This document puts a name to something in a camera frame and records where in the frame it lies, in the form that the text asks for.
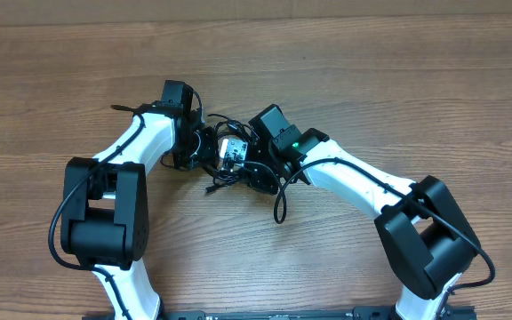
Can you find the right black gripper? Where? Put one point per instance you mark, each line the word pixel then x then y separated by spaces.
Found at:
pixel 261 176

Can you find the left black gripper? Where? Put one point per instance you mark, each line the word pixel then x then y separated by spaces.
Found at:
pixel 205 156

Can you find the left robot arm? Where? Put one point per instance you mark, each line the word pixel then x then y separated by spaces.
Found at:
pixel 102 222

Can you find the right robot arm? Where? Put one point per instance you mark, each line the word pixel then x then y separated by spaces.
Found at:
pixel 427 239

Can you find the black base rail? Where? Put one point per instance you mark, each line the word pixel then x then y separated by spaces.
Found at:
pixel 357 313

